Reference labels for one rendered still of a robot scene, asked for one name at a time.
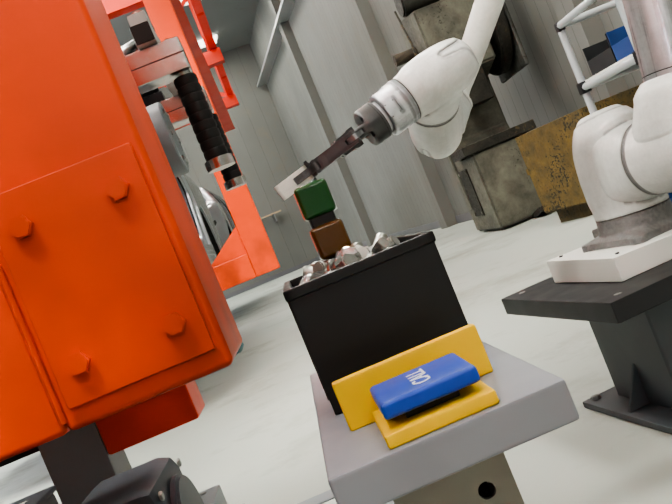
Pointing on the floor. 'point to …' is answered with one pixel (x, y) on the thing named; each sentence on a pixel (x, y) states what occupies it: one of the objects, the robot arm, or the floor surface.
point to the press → (496, 60)
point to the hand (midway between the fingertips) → (294, 183)
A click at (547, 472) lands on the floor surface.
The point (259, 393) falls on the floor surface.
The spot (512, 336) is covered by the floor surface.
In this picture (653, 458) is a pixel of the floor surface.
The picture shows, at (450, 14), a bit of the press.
